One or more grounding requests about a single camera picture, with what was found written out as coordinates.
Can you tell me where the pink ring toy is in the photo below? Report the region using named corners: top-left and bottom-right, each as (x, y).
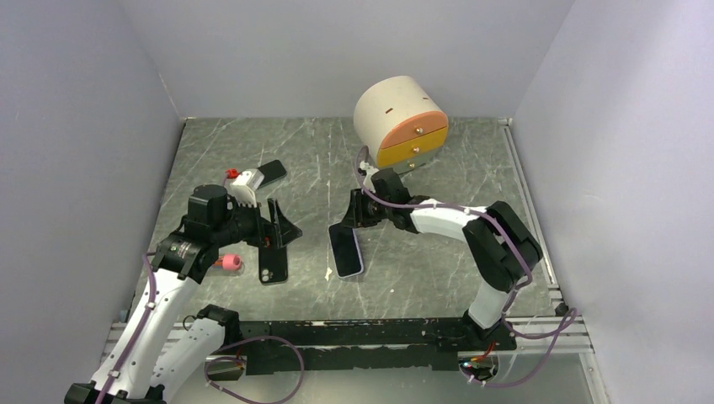
top-left (214, 254), bottom-right (243, 274)

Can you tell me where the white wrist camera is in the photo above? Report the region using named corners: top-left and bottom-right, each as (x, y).
top-left (224, 168), bottom-right (264, 208)
top-left (358, 162), bottom-right (379, 178)

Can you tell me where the aluminium frame rail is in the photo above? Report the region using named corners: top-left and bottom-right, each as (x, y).
top-left (103, 153), bottom-right (582, 369)

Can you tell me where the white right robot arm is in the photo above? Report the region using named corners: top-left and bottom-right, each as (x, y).
top-left (340, 169), bottom-right (543, 349)

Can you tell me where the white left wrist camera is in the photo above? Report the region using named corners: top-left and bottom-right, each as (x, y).
top-left (224, 168), bottom-right (264, 208)

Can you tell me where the black phone case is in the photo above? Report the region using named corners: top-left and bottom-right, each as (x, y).
top-left (258, 247), bottom-right (289, 285)

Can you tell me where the round beige drawer cabinet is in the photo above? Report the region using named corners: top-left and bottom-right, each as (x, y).
top-left (353, 76), bottom-right (449, 173)

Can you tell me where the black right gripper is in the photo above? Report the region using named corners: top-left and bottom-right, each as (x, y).
top-left (341, 188), bottom-right (392, 229)

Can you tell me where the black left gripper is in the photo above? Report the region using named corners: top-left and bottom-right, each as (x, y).
top-left (211, 195), bottom-right (301, 248)

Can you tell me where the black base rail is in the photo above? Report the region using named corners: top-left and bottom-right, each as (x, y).
top-left (224, 317), bottom-right (517, 375)

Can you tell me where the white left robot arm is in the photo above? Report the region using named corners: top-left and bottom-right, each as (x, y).
top-left (64, 184), bottom-right (302, 403)

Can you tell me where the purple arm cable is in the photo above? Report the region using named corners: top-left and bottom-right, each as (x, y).
top-left (92, 253), bottom-right (163, 404)
top-left (354, 146), bottom-right (578, 390)

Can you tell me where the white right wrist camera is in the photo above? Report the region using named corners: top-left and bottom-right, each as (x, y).
top-left (358, 162), bottom-right (379, 178)

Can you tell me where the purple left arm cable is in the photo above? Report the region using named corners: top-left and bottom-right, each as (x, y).
top-left (92, 253), bottom-right (163, 404)

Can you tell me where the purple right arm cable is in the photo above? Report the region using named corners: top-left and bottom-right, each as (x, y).
top-left (354, 146), bottom-right (578, 390)

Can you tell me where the green-edged smartphone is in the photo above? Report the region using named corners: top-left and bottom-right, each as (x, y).
top-left (258, 159), bottom-right (287, 189)

